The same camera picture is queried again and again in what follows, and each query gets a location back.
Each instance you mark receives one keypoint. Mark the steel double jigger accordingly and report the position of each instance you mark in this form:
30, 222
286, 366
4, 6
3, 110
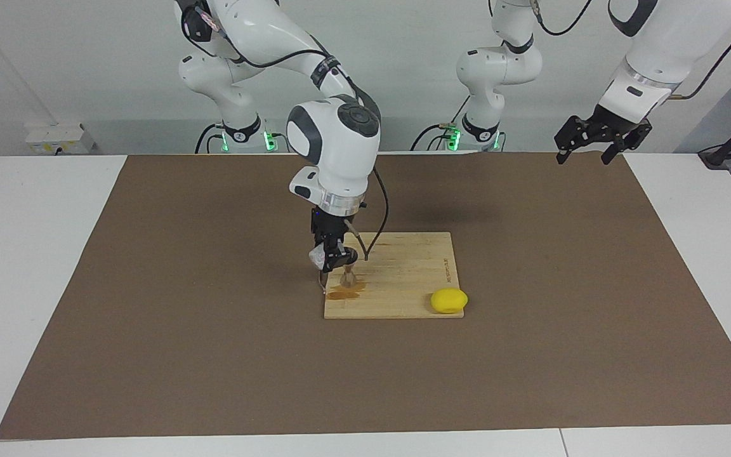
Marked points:
349, 279

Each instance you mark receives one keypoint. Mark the wooden cutting board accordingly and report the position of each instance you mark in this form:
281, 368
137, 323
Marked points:
410, 266

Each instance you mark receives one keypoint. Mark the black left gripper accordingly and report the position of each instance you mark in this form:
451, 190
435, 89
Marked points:
610, 124

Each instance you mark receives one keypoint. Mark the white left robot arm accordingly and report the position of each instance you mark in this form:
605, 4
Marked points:
499, 70

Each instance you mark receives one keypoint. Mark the white wall socket box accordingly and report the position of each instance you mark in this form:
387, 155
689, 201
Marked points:
54, 138

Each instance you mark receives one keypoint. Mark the brown table mat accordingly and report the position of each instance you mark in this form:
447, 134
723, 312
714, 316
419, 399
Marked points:
213, 368

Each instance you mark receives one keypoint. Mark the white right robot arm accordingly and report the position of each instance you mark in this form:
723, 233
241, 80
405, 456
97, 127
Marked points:
340, 152

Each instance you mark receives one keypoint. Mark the clear glass cup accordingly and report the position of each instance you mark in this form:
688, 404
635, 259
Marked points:
315, 257

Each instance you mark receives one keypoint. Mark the yellow lemon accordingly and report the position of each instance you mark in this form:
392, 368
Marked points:
448, 301

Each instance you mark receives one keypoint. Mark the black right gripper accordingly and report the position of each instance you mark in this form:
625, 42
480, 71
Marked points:
329, 228

